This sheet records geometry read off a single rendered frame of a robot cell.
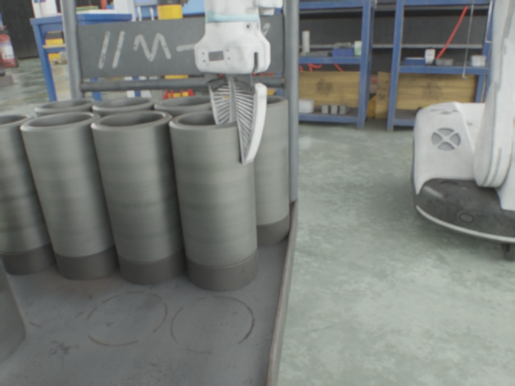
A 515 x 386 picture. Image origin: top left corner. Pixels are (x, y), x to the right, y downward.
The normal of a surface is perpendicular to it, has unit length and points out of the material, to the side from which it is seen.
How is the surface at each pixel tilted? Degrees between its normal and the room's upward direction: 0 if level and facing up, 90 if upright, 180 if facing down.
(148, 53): 82
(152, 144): 90
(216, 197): 90
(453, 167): 38
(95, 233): 90
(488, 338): 0
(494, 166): 95
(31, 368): 0
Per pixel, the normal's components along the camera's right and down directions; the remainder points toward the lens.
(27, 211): 0.67, 0.27
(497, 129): -0.27, -0.04
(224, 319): -0.04, -0.92
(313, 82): -0.34, 0.38
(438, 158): -0.19, -0.48
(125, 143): 0.11, 0.39
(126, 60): -0.15, 0.26
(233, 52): -0.60, 0.33
